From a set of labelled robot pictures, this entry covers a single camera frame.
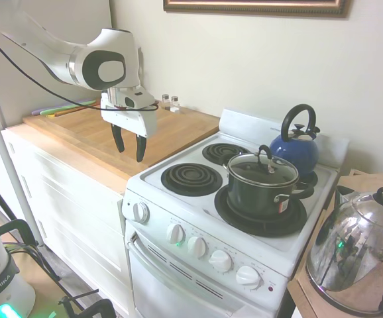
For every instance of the white electric stove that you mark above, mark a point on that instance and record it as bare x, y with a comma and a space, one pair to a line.
178, 288

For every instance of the glass shaker with metal cap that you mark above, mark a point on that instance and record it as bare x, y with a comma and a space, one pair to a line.
165, 102
175, 105

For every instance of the small black coil burner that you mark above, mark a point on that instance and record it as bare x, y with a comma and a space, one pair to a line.
189, 177
223, 150

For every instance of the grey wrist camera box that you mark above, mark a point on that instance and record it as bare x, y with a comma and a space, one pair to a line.
138, 98

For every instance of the shiny silver kettle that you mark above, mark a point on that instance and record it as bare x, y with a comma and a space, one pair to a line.
350, 248

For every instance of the white stove knob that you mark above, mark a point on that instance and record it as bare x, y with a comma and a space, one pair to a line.
248, 275
141, 212
220, 261
197, 246
175, 233

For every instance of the black clamp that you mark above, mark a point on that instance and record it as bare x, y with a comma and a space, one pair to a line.
92, 308
19, 228

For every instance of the white vertical pole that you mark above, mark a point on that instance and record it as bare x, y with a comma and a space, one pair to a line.
2, 132

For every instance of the green cutting mat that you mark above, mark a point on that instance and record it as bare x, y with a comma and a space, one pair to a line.
69, 108

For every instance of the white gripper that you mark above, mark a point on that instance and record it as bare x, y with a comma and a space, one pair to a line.
128, 121

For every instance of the gold picture frame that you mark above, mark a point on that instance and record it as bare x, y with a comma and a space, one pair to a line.
254, 7

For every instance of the large black coil burner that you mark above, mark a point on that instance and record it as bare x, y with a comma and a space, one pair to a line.
310, 180
261, 227

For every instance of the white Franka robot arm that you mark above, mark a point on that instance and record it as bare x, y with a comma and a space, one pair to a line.
45, 49

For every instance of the wooden butcher block board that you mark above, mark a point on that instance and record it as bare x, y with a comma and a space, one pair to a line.
79, 132

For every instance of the white kitchen cabinet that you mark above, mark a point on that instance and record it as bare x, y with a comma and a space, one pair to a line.
79, 215

